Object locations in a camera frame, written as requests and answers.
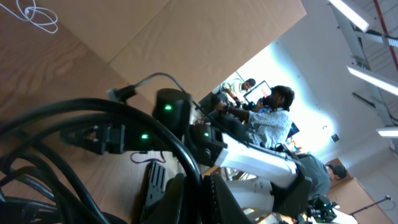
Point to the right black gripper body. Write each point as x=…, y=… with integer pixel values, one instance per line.
x=99, y=138

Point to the background computer monitor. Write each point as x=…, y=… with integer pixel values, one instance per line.
x=261, y=90

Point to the seated person patterned shirt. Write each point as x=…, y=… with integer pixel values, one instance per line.
x=267, y=125

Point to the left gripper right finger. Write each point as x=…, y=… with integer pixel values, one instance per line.
x=219, y=204

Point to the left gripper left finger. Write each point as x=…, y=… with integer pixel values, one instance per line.
x=168, y=209

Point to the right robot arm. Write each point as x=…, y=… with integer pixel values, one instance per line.
x=281, y=184

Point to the background person light shirt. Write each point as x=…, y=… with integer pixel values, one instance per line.
x=233, y=90

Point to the ceiling light fixture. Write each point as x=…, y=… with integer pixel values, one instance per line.
x=354, y=18

